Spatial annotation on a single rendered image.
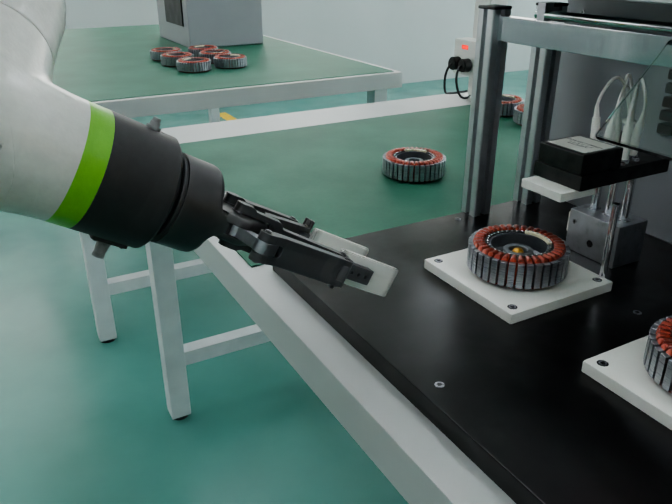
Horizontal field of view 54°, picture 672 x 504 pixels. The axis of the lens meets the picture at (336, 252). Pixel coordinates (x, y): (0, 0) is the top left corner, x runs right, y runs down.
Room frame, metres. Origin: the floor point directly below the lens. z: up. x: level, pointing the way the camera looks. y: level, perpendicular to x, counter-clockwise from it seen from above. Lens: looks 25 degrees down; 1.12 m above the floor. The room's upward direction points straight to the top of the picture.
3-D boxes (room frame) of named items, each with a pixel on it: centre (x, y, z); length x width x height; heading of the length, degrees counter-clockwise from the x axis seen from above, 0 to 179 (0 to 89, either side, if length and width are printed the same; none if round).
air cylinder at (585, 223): (0.75, -0.33, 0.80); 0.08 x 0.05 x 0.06; 29
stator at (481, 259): (0.68, -0.21, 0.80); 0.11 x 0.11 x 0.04
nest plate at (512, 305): (0.68, -0.21, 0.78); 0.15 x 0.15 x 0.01; 29
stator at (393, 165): (1.13, -0.14, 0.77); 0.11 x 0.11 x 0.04
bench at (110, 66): (2.75, 0.71, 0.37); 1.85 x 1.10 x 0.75; 29
